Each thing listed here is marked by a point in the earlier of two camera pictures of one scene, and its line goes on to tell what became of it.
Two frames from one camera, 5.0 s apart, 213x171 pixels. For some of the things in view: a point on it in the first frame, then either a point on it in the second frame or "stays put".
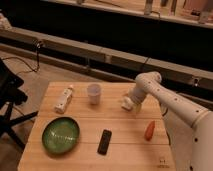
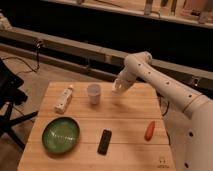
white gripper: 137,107 → 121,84
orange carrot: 149,131 stays put
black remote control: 105,141 stays put
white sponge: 127,103 → 118,86
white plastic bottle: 67,94 stays put
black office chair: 10,95 stays put
